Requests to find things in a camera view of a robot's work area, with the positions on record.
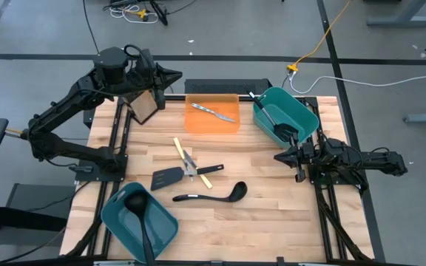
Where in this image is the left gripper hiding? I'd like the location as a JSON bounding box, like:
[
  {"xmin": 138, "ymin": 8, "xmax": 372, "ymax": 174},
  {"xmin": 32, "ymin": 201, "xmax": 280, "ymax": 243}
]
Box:
[{"xmin": 134, "ymin": 52, "xmax": 183, "ymax": 112}]

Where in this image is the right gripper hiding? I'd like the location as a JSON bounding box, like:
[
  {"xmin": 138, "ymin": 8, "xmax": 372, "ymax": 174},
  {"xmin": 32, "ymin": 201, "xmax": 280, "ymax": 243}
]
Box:
[{"xmin": 274, "ymin": 132, "xmax": 325, "ymax": 183}]

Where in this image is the black slotted spatula steel handle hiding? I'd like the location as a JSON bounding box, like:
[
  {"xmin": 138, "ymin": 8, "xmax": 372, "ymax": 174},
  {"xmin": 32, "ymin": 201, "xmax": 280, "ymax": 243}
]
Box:
[{"xmin": 247, "ymin": 91, "xmax": 300, "ymax": 144}]

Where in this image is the black slotted turner black handle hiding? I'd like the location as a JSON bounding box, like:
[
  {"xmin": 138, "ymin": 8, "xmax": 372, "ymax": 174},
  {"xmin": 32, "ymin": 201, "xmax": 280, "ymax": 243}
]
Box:
[{"xmin": 150, "ymin": 163, "xmax": 225, "ymax": 191}]

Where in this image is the large black ladle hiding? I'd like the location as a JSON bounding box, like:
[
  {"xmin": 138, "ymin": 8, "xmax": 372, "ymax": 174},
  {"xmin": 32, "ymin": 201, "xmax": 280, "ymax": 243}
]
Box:
[{"xmin": 124, "ymin": 191, "xmax": 158, "ymax": 266}]

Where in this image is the light teal plastic bin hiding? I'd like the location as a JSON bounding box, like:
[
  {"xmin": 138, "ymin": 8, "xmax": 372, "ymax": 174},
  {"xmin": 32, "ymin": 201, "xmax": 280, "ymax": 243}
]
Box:
[{"xmin": 253, "ymin": 85, "xmax": 320, "ymax": 149}]

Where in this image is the small black ladle white label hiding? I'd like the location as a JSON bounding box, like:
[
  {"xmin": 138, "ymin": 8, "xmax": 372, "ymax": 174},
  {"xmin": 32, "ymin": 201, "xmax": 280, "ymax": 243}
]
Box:
[{"xmin": 172, "ymin": 180, "xmax": 249, "ymax": 203}]

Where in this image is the black perforated metal box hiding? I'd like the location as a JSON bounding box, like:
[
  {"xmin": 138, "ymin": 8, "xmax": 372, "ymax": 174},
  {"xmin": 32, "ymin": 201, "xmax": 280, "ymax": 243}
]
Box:
[{"xmin": 184, "ymin": 78, "xmax": 272, "ymax": 95}]

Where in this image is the orange translucent plastic tray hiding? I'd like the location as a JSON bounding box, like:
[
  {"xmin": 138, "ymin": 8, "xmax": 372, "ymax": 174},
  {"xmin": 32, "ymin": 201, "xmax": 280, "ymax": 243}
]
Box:
[{"xmin": 183, "ymin": 93, "xmax": 240, "ymax": 134}]

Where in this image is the black side panel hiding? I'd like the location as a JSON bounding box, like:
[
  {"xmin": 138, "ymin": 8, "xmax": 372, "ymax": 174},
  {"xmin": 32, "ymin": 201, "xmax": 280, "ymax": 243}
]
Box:
[{"xmin": 83, "ymin": 109, "xmax": 96, "ymax": 129}]

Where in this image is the dark teal plastic bin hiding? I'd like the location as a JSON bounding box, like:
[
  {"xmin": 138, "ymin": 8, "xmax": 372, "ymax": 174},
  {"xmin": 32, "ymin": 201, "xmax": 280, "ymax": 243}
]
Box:
[{"xmin": 100, "ymin": 182, "xmax": 180, "ymax": 264}]

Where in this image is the grey desk leg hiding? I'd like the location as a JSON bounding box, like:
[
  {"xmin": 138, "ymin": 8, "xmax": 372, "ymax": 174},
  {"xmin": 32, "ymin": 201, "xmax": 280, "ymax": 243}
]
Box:
[{"xmin": 366, "ymin": 0, "xmax": 426, "ymax": 29}]

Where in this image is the black cart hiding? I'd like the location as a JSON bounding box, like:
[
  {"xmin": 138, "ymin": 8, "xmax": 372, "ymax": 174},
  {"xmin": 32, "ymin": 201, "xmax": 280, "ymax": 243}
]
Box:
[{"xmin": 0, "ymin": 183, "xmax": 76, "ymax": 265}]

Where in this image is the black aluminium rig frame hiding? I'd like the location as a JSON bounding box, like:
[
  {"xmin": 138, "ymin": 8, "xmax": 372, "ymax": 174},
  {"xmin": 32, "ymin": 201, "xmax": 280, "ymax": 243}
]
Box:
[{"xmin": 64, "ymin": 92, "xmax": 375, "ymax": 262}]

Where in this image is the metal box grater black handle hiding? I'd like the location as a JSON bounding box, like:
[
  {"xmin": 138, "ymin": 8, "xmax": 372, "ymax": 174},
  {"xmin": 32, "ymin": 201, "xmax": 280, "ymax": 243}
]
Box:
[{"xmin": 122, "ymin": 89, "xmax": 160, "ymax": 125}]

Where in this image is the white cable bundle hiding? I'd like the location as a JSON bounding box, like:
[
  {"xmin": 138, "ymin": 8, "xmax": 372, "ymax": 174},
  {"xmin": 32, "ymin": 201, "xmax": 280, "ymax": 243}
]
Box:
[{"xmin": 108, "ymin": 4, "xmax": 160, "ymax": 25}]

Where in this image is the long black cable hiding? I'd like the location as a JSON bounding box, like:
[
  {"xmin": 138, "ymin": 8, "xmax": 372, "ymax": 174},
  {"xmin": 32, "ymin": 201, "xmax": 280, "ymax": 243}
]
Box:
[{"xmin": 82, "ymin": 0, "xmax": 101, "ymax": 55}]

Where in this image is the yellow power cable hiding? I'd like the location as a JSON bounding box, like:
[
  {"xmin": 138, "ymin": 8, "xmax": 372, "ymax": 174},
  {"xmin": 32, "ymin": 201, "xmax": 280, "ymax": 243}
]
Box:
[{"xmin": 285, "ymin": 0, "xmax": 353, "ymax": 73}]

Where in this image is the white floor cable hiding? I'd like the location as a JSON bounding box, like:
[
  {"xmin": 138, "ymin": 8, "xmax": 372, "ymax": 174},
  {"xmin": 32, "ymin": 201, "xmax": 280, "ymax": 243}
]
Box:
[{"xmin": 288, "ymin": 68, "xmax": 426, "ymax": 95}]

